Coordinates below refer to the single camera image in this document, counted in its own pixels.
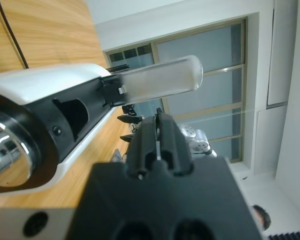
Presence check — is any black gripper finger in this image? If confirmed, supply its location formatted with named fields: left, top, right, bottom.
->
left=116, top=114, right=142, bottom=124
left=119, top=134, right=135, bottom=143
left=126, top=116, right=158, bottom=180
left=156, top=107, right=194, bottom=177

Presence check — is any white capsule coffee machine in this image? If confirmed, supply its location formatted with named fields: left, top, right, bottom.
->
left=0, top=55, right=205, bottom=198

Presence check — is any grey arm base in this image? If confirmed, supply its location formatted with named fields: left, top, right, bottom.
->
left=111, top=148, right=123, bottom=163

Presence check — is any white humanoid robot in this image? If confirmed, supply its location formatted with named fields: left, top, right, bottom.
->
left=179, top=123, right=217, bottom=158

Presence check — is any black capsule stand with rods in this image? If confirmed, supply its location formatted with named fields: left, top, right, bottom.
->
left=106, top=63, right=131, bottom=74

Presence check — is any large framed window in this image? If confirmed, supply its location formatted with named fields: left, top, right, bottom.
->
left=106, top=17, right=248, bottom=163

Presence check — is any bystander with dark hair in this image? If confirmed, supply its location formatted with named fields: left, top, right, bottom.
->
left=249, top=203, right=273, bottom=231

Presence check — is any black power cable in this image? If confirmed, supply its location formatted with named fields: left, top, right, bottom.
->
left=0, top=0, right=30, bottom=70

